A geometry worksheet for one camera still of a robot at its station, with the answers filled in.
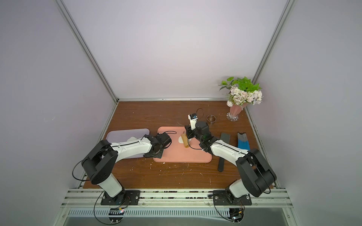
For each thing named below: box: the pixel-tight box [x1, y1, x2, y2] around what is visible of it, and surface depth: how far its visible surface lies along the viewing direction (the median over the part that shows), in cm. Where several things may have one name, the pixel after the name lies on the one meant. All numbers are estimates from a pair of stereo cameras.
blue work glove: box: [237, 131, 251, 151], surface depth 95 cm
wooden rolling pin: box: [181, 131, 190, 148], surface depth 94 cm
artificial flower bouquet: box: [217, 76, 264, 107], surface depth 86 cm
